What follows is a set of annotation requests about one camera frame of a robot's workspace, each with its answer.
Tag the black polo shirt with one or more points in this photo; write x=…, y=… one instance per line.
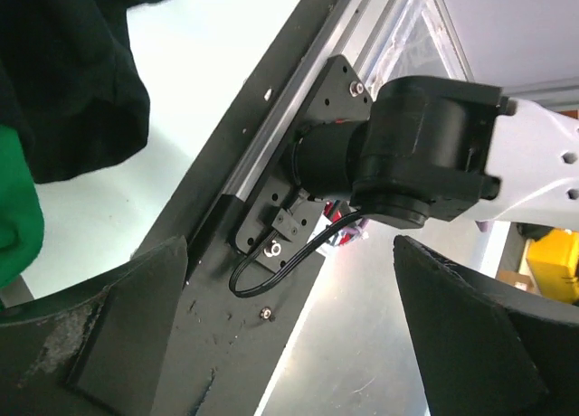
x=70, y=86

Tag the aluminium rail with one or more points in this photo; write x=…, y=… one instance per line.
x=378, y=39

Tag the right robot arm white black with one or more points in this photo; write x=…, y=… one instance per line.
x=436, y=148

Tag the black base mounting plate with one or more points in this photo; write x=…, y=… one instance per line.
x=222, y=350

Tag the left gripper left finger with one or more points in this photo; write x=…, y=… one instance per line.
x=96, y=348

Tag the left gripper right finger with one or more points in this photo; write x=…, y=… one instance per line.
x=484, y=347

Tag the yellow box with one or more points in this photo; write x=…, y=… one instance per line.
x=553, y=261

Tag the green t shirt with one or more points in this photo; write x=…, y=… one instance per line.
x=22, y=222

